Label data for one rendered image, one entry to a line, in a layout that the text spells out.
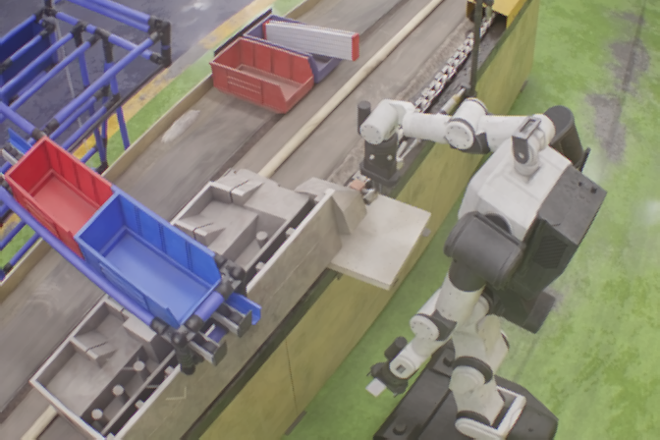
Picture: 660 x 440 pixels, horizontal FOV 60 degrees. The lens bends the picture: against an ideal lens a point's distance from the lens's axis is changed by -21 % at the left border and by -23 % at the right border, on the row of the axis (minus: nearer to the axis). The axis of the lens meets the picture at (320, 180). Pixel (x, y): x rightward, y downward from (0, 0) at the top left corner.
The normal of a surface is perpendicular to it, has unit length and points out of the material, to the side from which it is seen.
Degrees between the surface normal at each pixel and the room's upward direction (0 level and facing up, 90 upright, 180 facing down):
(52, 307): 0
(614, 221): 0
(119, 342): 10
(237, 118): 0
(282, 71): 88
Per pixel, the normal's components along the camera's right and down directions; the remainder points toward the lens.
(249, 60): -0.53, 0.59
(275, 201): -0.17, -0.76
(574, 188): 0.06, -0.67
